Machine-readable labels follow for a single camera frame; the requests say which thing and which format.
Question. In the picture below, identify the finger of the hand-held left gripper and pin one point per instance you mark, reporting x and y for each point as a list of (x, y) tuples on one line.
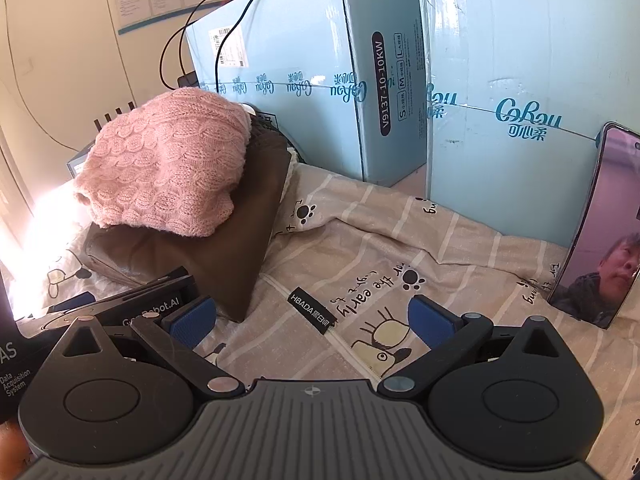
[(70, 302)]

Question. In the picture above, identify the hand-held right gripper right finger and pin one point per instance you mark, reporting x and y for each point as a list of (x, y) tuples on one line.
[(430, 321)]

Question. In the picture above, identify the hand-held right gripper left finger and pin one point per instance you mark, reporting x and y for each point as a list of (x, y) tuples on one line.
[(192, 321)]

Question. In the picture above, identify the brown folded garment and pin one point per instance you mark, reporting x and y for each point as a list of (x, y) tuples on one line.
[(215, 255)]

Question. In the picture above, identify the striped cartoon bed sheet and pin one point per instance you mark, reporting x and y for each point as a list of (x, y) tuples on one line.
[(350, 240)]

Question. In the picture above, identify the pink knitted sweater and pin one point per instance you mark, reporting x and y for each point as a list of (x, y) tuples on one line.
[(165, 160)]

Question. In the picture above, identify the grey device box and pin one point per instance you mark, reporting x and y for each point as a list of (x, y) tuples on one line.
[(80, 162)]

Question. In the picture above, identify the smartphone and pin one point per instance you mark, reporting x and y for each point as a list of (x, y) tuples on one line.
[(600, 220)]

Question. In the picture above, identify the small black power adapter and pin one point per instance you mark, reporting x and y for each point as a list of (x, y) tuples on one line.
[(188, 80)]

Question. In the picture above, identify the large light blue cardboard box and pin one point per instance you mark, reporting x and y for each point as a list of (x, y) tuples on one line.
[(525, 60)]

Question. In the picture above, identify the small light blue cardboard box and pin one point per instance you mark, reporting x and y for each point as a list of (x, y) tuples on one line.
[(300, 35)]

